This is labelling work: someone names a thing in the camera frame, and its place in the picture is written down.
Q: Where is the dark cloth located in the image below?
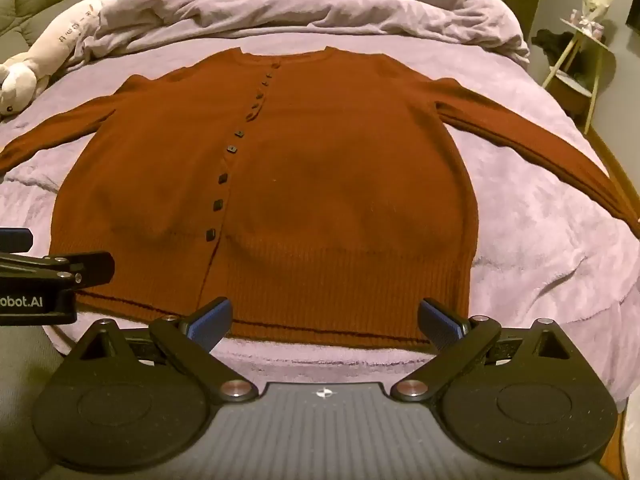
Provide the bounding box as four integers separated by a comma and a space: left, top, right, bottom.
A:
531, 29, 576, 69

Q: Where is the green sofa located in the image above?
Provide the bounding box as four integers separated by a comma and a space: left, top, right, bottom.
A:
0, 0, 126, 57

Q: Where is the purple fleece bed blanket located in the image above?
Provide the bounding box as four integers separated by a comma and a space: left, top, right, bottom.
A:
0, 25, 640, 407

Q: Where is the white plush toy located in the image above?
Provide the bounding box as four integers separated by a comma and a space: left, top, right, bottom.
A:
0, 0, 119, 119

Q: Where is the orange towel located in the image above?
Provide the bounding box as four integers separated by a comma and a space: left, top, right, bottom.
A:
0, 46, 640, 354

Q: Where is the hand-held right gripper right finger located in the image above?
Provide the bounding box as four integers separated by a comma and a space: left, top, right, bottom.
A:
391, 298, 572, 404

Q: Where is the crumpled lilac duvet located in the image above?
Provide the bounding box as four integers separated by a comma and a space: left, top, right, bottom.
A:
65, 0, 531, 69

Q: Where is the pale side table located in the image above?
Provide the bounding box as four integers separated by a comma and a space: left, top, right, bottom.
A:
542, 17, 612, 135

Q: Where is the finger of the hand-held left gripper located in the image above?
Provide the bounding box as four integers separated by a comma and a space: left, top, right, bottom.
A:
0, 252, 116, 292
0, 228, 34, 253

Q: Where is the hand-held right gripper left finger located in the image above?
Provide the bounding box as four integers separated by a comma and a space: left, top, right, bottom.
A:
75, 297, 254, 405

